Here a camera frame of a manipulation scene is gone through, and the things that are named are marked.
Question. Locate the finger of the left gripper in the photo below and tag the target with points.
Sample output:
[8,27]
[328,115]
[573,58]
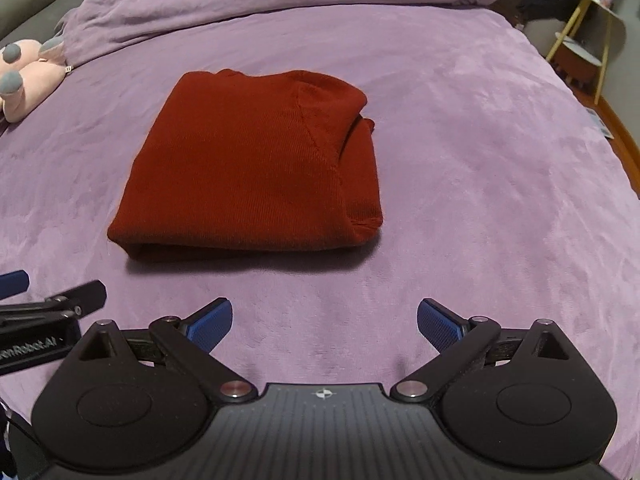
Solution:
[78,302]
[13,283]

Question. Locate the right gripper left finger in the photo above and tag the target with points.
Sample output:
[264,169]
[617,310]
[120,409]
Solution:
[132,399]

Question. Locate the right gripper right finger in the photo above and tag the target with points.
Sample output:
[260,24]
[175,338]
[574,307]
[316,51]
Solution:
[523,398]

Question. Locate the red knit sweater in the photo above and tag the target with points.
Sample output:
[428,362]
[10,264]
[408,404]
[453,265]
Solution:
[239,163]

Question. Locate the black clothing heap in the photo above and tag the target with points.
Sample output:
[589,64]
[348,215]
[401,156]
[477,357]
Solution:
[533,10]

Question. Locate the purple bed sheet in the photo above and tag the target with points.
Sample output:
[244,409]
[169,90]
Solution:
[500,197]

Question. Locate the pink plush toy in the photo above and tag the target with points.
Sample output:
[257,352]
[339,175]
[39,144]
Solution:
[30,72]

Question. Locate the grey green headboard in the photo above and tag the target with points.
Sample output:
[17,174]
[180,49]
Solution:
[32,19]

